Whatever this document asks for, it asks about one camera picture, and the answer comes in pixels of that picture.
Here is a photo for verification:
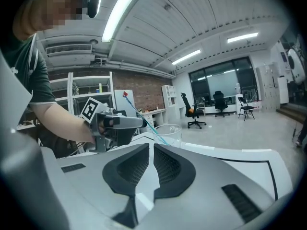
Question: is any round white machine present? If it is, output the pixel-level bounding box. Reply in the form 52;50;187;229
287;46;307;85

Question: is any large dark window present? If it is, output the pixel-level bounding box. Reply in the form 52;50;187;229
188;57;259;105

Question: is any white water dispenser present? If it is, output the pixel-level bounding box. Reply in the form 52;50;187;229
234;82;243;110

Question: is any white board panel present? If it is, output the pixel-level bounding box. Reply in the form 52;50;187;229
114;89;135;117

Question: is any black office chair orange cushion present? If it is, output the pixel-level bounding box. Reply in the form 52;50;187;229
180;92;207;129

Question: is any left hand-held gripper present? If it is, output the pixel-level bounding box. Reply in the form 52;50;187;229
80;96;148;153

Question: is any transparent plastic cup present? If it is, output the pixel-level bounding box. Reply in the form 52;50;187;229
152;123;183;149

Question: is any black folding chair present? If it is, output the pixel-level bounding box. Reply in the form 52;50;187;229
237;96;256;122

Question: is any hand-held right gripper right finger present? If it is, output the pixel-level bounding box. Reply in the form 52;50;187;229
153;143;197;199

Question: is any black mesh office chair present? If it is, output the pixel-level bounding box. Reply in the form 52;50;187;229
213;90;231;118

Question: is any black head-worn camera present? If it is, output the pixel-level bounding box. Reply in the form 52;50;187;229
85;0;103;19

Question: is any ceiling air conditioner vent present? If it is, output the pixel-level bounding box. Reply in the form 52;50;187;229
45;44;93;58

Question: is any small white cabinet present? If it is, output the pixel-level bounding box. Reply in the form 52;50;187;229
277;76;289;104

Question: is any white locker cabinet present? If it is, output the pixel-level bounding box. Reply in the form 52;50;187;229
255;62;280;113

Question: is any blue star stick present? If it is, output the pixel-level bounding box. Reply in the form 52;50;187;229
122;91;169;146

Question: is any person's left forearm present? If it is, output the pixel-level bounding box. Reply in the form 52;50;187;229
28;101;96;145

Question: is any person's head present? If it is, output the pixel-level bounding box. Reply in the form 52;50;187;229
12;0;84;41

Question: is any white cubby bookshelf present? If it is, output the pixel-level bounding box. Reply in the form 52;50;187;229
161;84;178;110

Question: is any person's dark green shirt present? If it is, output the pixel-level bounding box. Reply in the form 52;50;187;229
0;31;57;106

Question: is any person's left hand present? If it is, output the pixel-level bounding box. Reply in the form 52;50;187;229
97;119;114;136

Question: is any long ceiling light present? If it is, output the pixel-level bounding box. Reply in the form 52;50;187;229
101;0;140;43
171;49;202;66
226;32;260;44

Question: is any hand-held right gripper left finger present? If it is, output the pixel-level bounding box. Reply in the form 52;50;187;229
102;143;151;196

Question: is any white metal shelf rack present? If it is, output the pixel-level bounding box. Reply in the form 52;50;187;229
48;71;115;121

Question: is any low white desk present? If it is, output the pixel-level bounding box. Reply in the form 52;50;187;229
140;108;168;127

